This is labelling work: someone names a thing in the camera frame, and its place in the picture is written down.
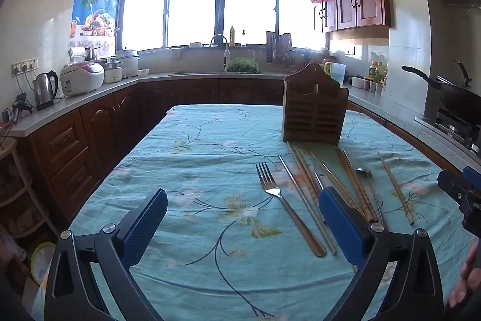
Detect small white electric pot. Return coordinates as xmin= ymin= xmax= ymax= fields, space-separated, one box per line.
xmin=103 ymin=58 xmax=126 ymax=84

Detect black wok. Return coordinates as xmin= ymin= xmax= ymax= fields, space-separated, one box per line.
xmin=401 ymin=60 xmax=481 ymax=126

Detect condiment bottles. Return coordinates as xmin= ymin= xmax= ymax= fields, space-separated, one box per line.
xmin=366 ymin=61 xmax=388 ymax=85

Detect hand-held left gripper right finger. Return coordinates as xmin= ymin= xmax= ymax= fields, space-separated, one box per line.
xmin=319 ymin=187 xmax=446 ymax=321

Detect chrome kitchen faucet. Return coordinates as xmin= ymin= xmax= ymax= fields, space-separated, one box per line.
xmin=210 ymin=34 xmax=231 ymax=73

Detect white pink rice cooker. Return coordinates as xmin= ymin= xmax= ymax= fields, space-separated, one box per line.
xmin=60 ymin=61 xmax=106 ymax=97

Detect person's right hand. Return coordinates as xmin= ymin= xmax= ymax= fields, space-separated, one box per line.
xmin=448 ymin=241 xmax=481 ymax=310

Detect wooden utensil holder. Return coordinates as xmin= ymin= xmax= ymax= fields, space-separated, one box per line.
xmin=282 ymin=62 xmax=349 ymax=147

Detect metal spoon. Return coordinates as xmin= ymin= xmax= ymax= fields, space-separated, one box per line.
xmin=355 ymin=167 xmax=384 ymax=227

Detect palm and fruit wall poster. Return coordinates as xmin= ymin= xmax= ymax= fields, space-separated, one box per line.
xmin=69 ymin=0 xmax=120 ymax=48

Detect steel electric kettle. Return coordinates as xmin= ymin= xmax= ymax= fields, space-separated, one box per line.
xmin=32 ymin=70 xmax=60 ymax=112

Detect large kitchen window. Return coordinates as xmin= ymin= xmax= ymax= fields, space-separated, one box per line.
xmin=122 ymin=0 xmax=324 ymax=53

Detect white wall outlets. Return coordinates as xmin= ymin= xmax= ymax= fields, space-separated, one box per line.
xmin=11 ymin=58 xmax=39 ymax=76

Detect large white cooker pot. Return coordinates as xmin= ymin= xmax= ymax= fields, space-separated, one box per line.
xmin=116 ymin=48 xmax=140 ymax=78

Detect floral teal tablecloth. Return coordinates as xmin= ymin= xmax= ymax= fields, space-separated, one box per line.
xmin=32 ymin=103 xmax=478 ymax=321

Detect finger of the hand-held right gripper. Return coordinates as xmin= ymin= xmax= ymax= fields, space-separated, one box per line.
xmin=437 ymin=170 xmax=481 ymax=231
xmin=462 ymin=166 xmax=481 ymax=191

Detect yellow rimmed plate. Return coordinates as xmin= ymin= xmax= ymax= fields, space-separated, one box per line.
xmin=30 ymin=242 xmax=57 ymax=286

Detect gas stove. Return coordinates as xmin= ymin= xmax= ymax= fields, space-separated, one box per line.
xmin=415 ymin=106 xmax=481 ymax=156

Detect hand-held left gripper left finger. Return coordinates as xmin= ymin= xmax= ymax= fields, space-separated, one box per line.
xmin=44 ymin=188 xmax=168 ymax=321

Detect light wooden chopstick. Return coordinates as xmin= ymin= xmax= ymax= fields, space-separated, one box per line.
xmin=377 ymin=152 xmax=415 ymax=225
xmin=307 ymin=149 xmax=368 ymax=219

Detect black charger with cables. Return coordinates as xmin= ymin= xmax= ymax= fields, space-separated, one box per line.
xmin=0 ymin=92 xmax=32 ymax=126

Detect green colander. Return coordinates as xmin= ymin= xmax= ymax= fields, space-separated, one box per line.
xmin=226 ymin=58 xmax=260 ymax=73

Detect dish drying rack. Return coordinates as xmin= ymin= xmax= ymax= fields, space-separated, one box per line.
xmin=265 ymin=31 xmax=297 ymax=66

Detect white seasoning containers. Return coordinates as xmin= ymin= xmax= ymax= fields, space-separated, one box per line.
xmin=351 ymin=76 xmax=384 ymax=94

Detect white storage shelf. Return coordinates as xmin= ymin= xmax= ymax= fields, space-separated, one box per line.
xmin=0 ymin=138 xmax=49 ymax=242

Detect metal fork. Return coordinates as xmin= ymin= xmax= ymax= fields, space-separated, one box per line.
xmin=256 ymin=162 xmax=327 ymax=258

